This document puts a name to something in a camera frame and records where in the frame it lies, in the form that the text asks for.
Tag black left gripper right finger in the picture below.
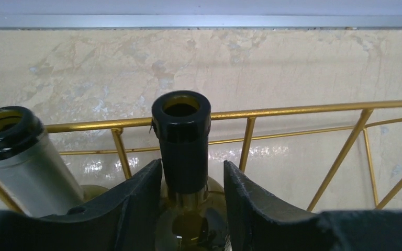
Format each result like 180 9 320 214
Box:
224 161 402 250

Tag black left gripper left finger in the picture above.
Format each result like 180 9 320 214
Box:
0 159 162 250

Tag dark brown bottle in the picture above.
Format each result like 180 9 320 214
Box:
151 90 231 250

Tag green wine bottle silver neck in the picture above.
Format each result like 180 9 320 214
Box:
0 106 108 218

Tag gold wire wine rack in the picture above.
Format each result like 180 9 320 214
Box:
0 99 402 214

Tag aluminium table edge rail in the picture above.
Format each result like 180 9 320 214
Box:
0 14 402 29

